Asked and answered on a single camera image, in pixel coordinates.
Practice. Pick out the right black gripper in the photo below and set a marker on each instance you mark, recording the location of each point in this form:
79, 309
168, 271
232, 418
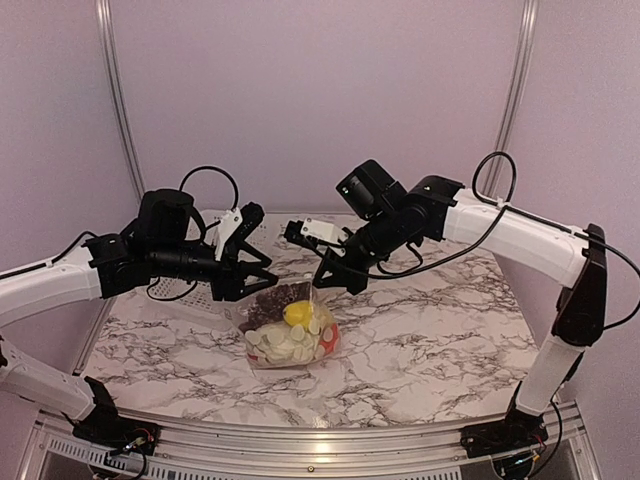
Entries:
342, 276

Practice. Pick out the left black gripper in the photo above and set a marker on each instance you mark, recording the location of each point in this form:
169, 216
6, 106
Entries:
232, 273

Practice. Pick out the dark red grape bunch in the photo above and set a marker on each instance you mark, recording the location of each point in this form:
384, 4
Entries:
268, 305

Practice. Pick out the yellow banana piece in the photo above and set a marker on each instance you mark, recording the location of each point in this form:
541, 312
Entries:
298, 313

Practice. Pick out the clear zip top bag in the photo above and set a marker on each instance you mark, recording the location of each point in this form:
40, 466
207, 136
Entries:
236, 315

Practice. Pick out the white cauliflower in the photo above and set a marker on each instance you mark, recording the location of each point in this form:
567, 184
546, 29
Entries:
279, 345

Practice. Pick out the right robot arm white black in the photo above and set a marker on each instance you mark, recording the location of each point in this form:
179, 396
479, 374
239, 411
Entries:
442, 209

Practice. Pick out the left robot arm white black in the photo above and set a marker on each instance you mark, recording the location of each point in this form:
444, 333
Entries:
102, 268

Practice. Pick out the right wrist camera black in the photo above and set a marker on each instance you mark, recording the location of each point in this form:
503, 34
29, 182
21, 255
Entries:
370, 190

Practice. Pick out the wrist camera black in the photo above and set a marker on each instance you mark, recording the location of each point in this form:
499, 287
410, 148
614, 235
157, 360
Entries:
370, 190
163, 217

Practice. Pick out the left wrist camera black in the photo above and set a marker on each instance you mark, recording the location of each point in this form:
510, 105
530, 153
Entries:
163, 217

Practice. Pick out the right aluminium frame post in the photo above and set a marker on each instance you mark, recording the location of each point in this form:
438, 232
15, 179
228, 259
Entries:
520, 70

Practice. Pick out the aluminium frame post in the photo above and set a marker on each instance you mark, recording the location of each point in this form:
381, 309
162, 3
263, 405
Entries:
520, 70
109, 48

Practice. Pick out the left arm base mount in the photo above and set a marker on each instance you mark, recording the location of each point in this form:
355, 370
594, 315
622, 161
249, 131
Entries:
122, 435

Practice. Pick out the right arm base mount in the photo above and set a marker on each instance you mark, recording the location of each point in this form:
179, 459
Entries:
514, 431

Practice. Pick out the left aluminium frame post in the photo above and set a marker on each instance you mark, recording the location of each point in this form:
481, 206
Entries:
109, 48

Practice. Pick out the front aluminium rail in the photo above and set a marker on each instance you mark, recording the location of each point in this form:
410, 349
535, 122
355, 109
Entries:
191, 449

